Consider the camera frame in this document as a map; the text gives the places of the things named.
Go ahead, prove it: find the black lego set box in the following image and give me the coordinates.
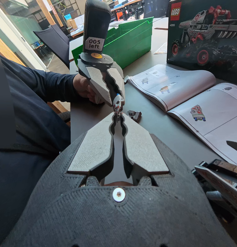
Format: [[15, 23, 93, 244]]
[[166, 0, 237, 86]]

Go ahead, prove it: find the partly built lego vehicle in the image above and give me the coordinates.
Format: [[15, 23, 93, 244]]
[[191, 159, 237, 222]]

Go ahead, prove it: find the background work desk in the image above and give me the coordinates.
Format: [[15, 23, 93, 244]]
[[110, 0, 156, 21]]

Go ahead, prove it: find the dark grey lego piece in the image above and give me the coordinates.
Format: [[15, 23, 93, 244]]
[[127, 110, 142, 122]]

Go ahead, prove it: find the small white red lego assembly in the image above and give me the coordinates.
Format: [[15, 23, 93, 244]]
[[112, 93, 125, 118]]

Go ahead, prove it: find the dark fabric chair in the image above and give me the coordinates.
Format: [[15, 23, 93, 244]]
[[33, 24, 71, 68]]

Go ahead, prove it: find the wooden table leg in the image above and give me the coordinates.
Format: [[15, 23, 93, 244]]
[[47, 100, 71, 127]]

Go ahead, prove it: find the person's left hand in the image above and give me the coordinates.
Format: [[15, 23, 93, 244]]
[[73, 73, 106, 105]]

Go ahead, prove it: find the paper leaflet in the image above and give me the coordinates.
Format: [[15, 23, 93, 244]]
[[153, 42, 168, 55]]

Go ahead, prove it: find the green plastic bin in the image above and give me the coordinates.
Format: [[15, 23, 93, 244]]
[[71, 17, 155, 70]]

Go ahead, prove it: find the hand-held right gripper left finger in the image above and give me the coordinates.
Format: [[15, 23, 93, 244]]
[[67, 112, 115, 183]]

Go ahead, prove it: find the person's left forearm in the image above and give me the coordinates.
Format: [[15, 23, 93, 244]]
[[1, 55, 79, 103]]

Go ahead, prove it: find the person's dark navy torso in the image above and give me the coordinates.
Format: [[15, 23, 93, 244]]
[[0, 55, 71, 247]]

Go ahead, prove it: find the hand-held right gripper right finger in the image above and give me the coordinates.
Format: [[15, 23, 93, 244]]
[[120, 113, 170, 181]]

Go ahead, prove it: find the open lego instruction booklet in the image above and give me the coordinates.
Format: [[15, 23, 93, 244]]
[[127, 64, 237, 167]]

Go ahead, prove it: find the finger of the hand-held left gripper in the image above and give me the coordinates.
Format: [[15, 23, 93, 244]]
[[86, 66, 114, 107], [107, 62, 125, 103]]

